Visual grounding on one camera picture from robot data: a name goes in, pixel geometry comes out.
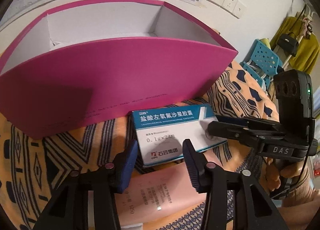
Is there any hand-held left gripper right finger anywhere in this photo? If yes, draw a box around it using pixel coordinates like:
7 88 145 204
182 139 283 230

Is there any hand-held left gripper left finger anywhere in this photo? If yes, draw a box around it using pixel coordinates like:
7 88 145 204
32 142 139 230

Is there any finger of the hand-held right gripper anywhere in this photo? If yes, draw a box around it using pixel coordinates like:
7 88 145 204
216 115 282 131
207 121 286 144

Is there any large pink tube white cap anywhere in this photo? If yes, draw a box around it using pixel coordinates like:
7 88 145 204
114 162 208 226

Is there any teal and white medicine box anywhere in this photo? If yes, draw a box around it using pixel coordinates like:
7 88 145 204
131 103 228 168

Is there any pink cardboard box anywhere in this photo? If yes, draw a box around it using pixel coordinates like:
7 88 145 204
0 0 239 139

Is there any person's right hand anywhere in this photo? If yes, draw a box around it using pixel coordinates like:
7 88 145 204
266 156 311 188

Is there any blue perforated plastic rack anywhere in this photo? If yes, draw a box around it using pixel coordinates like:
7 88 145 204
242 39 283 91

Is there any mustard yellow garment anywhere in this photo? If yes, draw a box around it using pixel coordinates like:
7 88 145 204
270 16 320 76

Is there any black handbag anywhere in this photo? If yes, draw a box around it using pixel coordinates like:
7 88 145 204
276 33 299 57

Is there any small pink plush charm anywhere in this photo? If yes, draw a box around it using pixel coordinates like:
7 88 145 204
301 17 313 36

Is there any white coat rack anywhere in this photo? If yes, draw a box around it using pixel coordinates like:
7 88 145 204
282 4 316 70

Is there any orange patterned blanket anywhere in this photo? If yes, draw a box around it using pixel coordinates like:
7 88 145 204
0 60 284 230

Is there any white wall switch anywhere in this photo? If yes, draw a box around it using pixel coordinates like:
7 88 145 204
232 0 248 19

